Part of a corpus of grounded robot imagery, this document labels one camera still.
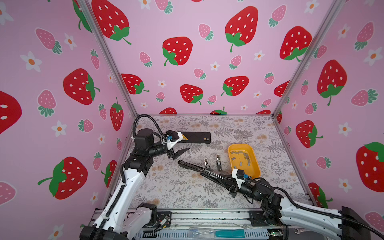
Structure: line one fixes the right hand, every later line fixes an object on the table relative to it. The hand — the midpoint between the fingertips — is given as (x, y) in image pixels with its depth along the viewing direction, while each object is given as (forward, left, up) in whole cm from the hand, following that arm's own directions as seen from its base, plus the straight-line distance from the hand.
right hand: (218, 177), depth 69 cm
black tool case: (+34, +16, -16) cm, 41 cm away
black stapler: (+3, +9, 0) cm, 9 cm away
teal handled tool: (-19, -11, -18) cm, 29 cm away
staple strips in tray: (+25, -19, -20) cm, 37 cm away
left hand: (+12, +18, +11) cm, 25 cm away
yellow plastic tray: (+25, -16, -20) cm, 36 cm away
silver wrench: (-14, -41, -19) cm, 47 cm away
